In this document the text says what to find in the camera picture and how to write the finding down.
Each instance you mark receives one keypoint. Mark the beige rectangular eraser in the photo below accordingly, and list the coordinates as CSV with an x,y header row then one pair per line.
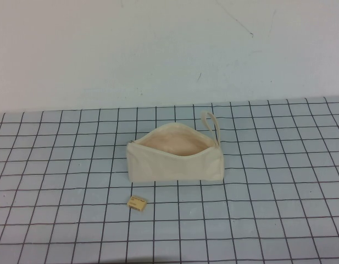
x,y
136,203

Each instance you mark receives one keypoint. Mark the cream canvas pencil case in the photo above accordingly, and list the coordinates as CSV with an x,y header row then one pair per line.
x,y
174,167

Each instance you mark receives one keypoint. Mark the blue grid-patterned tablecloth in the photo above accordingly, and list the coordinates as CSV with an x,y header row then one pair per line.
x,y
268,192

